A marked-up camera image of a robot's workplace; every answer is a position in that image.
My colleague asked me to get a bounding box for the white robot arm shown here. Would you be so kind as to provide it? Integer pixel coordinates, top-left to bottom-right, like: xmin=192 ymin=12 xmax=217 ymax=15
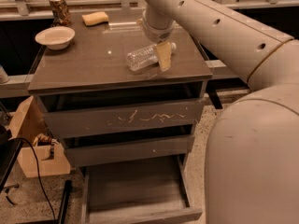
xmin=143 ymin=0 xmax=299 ymax=224

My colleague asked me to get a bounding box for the cardboard box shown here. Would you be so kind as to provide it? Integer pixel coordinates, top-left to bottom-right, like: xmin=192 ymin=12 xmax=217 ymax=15
xmin=8 ymin=96 xmax=71 ymax=177

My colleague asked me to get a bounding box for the grey drawer cabinet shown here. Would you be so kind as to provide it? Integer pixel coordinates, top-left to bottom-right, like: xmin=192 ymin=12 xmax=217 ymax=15
xmin=27 ymin=7 xmax=214 ymax=224

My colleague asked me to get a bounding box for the grey top drawer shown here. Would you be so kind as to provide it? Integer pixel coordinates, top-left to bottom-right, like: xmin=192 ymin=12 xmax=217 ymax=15
xmin=44 ymin=99 xmax=203 ymax=139

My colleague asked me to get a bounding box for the black stand leg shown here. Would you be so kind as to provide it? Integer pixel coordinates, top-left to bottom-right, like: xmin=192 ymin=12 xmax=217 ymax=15
xmin=57 ymin=180 xmax=72 ymax=224

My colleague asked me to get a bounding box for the yellow sponge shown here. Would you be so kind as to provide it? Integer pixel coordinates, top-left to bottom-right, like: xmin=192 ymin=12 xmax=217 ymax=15
xmin=82 ymin=12 xmax=109 ymax=26

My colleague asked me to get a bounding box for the grey middle drawer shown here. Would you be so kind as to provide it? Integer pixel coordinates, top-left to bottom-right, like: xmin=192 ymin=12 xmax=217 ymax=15
xmin=63 ymin=134 xmax=194 ymax=167

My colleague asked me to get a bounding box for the patterned drink can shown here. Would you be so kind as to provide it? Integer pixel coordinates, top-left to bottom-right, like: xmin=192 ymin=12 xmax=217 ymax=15
xmin=49 ymin=0 xmax=71 ymax=26

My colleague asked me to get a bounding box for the white ceramic bowl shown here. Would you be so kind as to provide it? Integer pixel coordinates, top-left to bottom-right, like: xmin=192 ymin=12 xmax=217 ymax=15
xmin=35 ymin=26 xmax=76 ymax=50

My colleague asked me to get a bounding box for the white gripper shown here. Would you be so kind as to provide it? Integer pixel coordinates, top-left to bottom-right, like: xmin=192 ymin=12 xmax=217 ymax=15
xmin=141 ymin=10 xmax=174 ymax=71

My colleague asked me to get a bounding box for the clear plastic water bottle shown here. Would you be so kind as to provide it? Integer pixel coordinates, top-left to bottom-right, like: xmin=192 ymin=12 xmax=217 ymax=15
xmin=126 ymin=42 xmax=177 ymax=71

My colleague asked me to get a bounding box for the black cable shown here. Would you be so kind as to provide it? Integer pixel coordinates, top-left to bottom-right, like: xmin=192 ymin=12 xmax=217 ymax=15
xmin=11 ymin=137 xmax=58 ymax=222

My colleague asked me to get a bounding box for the grey open bottom drawer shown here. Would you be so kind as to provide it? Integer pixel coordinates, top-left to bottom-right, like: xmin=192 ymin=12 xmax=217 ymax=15
xmin=81 ymin=156 xmax=202 ymax=224

